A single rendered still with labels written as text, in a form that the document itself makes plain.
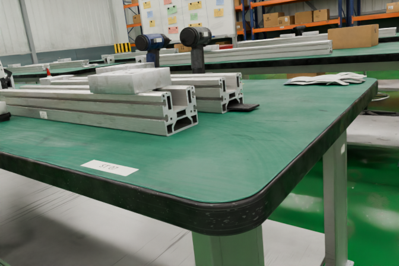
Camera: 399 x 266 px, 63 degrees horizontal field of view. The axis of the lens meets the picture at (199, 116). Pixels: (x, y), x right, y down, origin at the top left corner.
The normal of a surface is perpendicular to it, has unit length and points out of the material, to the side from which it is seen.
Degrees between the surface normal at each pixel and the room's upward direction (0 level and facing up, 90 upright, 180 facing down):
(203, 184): 0
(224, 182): 0
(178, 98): 90
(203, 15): 90
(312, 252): 0
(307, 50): 90
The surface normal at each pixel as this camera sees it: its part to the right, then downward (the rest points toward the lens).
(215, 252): 0.80, 0.05
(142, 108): -0.62, 0.24
